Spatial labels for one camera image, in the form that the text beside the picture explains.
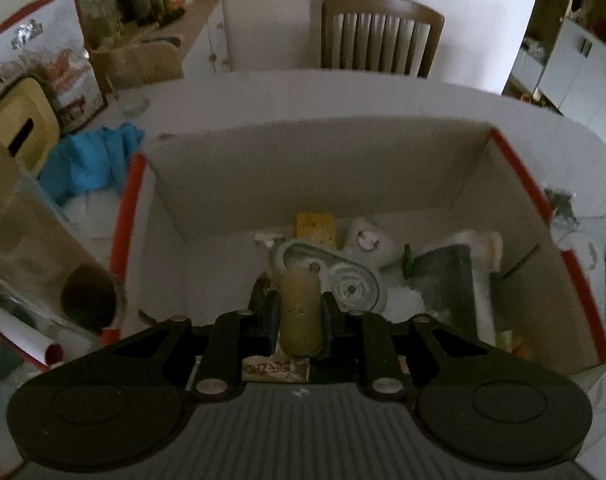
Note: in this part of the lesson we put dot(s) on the small black seaweed packet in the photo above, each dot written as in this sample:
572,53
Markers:
560,202

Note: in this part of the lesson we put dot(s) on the beige small bottle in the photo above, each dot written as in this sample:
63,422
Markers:
301,327

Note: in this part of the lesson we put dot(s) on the brown wooden chair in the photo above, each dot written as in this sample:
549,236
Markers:
383,36

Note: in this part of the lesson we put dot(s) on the clear glass jar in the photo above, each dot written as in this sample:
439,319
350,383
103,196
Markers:
44,267

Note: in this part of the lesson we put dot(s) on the yellow small box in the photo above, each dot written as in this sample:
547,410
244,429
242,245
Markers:
320,228

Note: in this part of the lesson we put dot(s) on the red and white cardboard box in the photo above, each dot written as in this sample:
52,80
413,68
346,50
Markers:
187,239

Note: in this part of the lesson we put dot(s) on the silver foil snack packet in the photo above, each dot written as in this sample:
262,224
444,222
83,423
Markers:
275,369

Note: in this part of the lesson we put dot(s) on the white wall cupboard unit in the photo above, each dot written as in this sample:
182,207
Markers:
561,63

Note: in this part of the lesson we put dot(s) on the red white printed bag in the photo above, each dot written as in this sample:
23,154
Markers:
44,40

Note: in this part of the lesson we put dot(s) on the white cabinet with wood top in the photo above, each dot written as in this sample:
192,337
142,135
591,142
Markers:
199,34

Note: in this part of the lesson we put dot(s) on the dark green flat package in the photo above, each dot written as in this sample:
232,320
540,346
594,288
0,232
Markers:
443,278

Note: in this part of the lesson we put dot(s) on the brown cardboard box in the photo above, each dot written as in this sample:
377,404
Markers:
136,65

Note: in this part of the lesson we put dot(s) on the blue cloth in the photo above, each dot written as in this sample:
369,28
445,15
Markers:
90,161

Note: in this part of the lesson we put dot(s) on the grey round tape dispenser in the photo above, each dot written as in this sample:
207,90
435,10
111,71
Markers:
354,285

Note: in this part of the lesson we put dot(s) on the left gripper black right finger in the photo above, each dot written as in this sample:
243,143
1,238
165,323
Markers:
358,349

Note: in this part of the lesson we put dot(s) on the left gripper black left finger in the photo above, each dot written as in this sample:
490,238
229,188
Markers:
244,333

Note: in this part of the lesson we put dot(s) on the yellow tissue box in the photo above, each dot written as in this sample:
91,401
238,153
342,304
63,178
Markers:
29,129

